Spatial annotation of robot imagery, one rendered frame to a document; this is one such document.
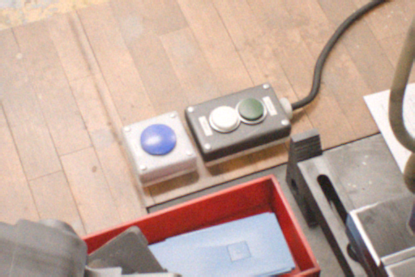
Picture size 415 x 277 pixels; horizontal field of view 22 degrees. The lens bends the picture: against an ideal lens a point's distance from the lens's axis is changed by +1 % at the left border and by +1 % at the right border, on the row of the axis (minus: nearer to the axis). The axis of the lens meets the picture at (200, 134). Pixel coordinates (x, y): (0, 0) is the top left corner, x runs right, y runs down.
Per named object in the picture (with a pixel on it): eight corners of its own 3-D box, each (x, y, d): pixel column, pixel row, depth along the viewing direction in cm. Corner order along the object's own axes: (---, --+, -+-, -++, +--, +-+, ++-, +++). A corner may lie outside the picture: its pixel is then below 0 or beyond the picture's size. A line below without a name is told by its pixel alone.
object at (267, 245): (130, 253, 108) (126, 235, 106) (274, 215, 110) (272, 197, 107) (144, 309, 103) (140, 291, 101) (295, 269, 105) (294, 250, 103)
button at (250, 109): (233, 112, 121) (234, 101, 119) (257, 104, 122) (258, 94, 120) (243, 131, 119) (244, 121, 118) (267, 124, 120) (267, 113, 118)
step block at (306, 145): (284, 180, 118) (290, 135, 111) (309, 172, 119) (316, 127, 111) (308, 227, 115) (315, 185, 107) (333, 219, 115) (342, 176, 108)
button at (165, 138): (135, 138, 119) (134, 128, 117) (169, 127, 120) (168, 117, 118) (147, 166, 117) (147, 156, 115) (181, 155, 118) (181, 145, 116)
